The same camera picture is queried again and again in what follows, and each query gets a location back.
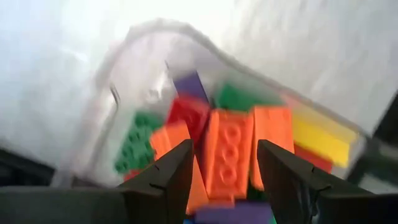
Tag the clear plastic bin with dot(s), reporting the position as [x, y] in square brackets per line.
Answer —
[140, 62]

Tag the orange toy block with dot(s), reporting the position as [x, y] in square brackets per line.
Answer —
[228, 155]
[169, 137]

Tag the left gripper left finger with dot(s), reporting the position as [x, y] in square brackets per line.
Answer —
[155, 202]

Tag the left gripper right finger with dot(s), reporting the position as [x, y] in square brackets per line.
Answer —
[295, 193]

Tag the white plastic table sheet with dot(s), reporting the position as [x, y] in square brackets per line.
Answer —
[46, 62]

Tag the black metal table frame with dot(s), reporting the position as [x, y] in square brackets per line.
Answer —
[387, 130]

